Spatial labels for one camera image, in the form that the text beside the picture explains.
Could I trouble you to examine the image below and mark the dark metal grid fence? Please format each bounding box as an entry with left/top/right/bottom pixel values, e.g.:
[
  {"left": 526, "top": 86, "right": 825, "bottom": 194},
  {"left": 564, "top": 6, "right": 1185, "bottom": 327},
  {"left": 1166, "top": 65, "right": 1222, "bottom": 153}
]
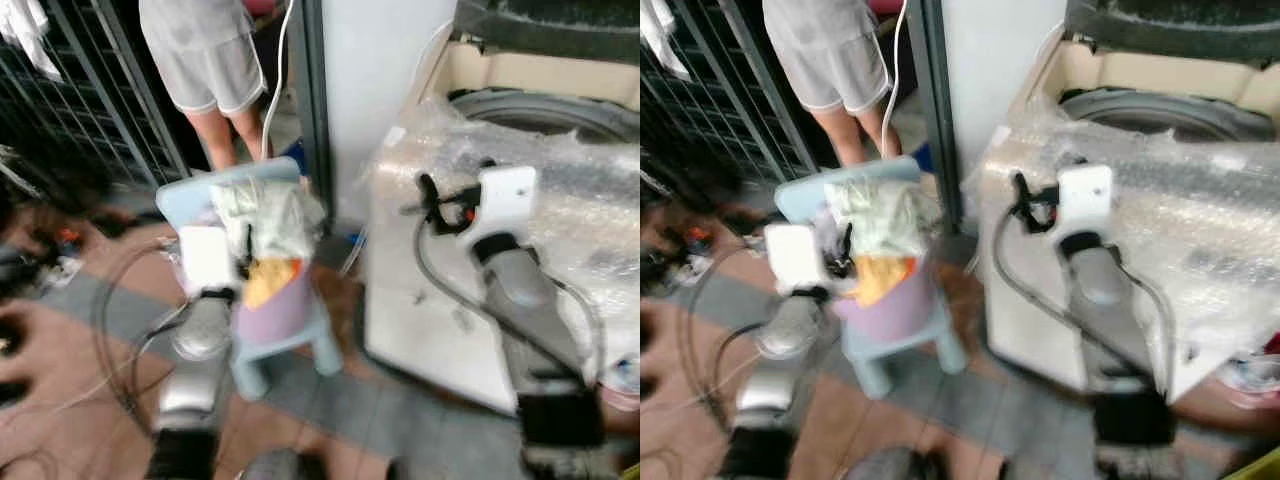
[
  {"left": 0, "top": 0, "right": 193, "bottom": 191},
  {"left": 640, "top": 0, "right": 813, "bottom": 188}
]

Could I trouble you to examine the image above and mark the light blue plastic chair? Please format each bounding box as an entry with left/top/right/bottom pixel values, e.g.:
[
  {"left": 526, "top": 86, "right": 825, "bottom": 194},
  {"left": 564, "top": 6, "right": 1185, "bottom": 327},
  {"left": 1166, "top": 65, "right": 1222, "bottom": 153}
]
[
  {"left": 155, "top": 157, "right": 346, "bottom": 403},
  {"left": 774, "top": 155, "right": 970, "bottom": 401}
]

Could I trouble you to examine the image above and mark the dark metal door post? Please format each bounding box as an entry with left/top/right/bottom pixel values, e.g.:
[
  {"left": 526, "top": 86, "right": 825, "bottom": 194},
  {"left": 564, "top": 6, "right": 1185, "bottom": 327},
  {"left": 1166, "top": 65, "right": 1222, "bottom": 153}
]
[
  {"left": 903, "top": 0, "right": 967, "bottom": 239},
  {"left": 288, "top": 0, "right": 337, "bottom": 226}
]

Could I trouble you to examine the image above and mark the orange garment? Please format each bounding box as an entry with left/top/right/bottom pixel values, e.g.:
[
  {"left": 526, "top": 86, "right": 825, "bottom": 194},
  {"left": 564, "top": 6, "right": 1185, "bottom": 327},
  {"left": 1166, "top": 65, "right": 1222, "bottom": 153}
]
[
  {"left": 850, "top": 254, "right": 918, "bottom": 308},
  {"left": 243, "top": 257, "right": 303, "bottom": 309}
]

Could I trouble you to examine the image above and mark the purple plastic laundry basket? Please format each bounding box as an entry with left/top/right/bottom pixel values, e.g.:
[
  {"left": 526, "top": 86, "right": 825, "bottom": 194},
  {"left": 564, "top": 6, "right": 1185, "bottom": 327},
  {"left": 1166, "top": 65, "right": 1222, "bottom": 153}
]
[
  {"left": 833, "top": 255, "right": 937, "bottom": 348},
  {"left": 232, "top": 258, "right": 317, "bottom": 348}
]

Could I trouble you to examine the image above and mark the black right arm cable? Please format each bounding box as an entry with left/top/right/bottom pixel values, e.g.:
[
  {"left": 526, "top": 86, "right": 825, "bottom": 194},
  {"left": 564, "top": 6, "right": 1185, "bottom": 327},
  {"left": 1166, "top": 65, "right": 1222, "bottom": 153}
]
[
  {"left": 413, "top": 212, "right": 607, "bottom": 383},
  {"left": 990, "top": 208, "right": 1179, "bottom": 386}
]

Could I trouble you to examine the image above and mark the pink plastic basin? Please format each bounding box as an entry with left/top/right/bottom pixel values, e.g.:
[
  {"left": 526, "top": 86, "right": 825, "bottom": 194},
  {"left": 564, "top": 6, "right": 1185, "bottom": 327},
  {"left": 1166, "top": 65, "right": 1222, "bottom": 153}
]
[
  {"left": 598, "top": 352, "right": 641, "bottom": 413},
  {"left": 1215, "top": 350, "right": 1280, "bottom": 411}
]

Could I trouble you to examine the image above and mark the clear plastic bubble wrap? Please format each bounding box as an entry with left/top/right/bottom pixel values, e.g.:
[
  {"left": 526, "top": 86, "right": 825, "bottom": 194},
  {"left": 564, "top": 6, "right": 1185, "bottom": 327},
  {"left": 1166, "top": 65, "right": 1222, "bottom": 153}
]
[
  {"left": 368, "top": 98, "right": 641, "bottom": 353},
  {"left": 980, "top": 95, "right": 1280, "bottom": 396}
]

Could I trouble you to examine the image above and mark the white hanging cloth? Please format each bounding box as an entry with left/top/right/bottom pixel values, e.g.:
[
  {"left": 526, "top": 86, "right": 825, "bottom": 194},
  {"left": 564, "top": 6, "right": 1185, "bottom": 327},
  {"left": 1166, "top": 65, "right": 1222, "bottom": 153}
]
[
  {"left": 0, "top": 0, "right": 63, "bottom": 83},
  {"left": 640, "top": 0, "right": 693, "bottom": 83}
]

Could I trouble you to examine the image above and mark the black floor cable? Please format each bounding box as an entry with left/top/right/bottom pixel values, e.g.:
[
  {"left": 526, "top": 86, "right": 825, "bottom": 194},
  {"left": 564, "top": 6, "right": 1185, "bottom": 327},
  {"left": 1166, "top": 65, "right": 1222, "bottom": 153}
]
[
  {"left": 672, "top": 240, "right": 771, "bottom": 441},
  {"left": 92, "top": 240, "right": 196, "bottom": 439}
]

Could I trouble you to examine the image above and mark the white hanging cable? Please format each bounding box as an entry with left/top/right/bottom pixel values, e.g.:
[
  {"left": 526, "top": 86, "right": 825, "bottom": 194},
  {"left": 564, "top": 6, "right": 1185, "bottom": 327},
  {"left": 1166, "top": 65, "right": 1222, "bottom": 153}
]
[
  {"left": 260, "top": 0, "right": 297, "bottom": 161},
  {"left": 878, "top": 0, "right": 911, "bottom": 158}
]

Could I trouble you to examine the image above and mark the beige top-load washing machine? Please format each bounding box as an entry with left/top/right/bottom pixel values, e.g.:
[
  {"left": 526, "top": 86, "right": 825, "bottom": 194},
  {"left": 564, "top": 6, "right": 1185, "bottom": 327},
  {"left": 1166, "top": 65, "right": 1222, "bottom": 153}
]
[
  {"left": 974, "top": 0, "right": 1280, "bottom": 404},
  {"left": 362, "top": 0, "right": 641, "bottom": 414}
]

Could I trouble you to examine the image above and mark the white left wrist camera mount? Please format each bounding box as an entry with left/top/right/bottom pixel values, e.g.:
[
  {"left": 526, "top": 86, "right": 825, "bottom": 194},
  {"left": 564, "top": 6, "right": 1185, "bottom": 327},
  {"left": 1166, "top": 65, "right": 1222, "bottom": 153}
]
[
  {"left": 177, "top": 225, "right": 242, "bottom": 297},
  {"left": 764, "top": 223, "right": 828, "bottom": 294}
]

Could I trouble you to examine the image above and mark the person in grey shorts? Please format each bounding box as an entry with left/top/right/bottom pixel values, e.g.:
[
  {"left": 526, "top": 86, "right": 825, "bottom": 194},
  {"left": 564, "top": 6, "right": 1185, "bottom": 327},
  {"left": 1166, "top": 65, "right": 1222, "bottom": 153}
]
[
  {"left": 138, "top": 0, "right": 293, "bottom": 171},
  {"left": 762, "top": 0, "right": 893, "bottom": 168}
]

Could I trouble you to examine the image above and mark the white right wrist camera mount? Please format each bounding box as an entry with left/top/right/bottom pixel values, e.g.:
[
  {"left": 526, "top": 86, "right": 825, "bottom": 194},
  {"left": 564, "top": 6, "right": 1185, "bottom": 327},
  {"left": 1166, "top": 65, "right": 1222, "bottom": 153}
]
[
  {"left": 1053, "top": 163, "right": 1115, "bottom": 243},
  {"left": 468, "top": 165, "right": 539, "bottom": 247}
]

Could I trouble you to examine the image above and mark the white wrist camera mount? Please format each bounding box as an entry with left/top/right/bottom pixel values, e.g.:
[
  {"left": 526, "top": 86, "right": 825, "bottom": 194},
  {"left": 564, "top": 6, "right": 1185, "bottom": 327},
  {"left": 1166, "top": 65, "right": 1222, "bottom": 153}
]
[
  {"left": 764, "top": 223, "right": 828, "bottom": 294},
  {"left": 468, "top": 165, "right": 539, "bottom": 247},
  {"left": 1053, "top": 163, "right": 1115, "bottom": 243},
  {"left": 177, "top": 225, "right": 242, "bottom": 297}
]

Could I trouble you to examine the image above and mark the dark washing machine lid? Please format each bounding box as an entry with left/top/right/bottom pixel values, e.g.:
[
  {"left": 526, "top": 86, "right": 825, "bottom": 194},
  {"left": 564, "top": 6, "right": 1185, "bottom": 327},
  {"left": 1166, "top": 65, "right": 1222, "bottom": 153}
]
[
  {"left": 1063, "top": 0, "right": 1280, "bottom": 63},
  {"left": 453, "top": 0, "right": 641, "bottom": 65}
]

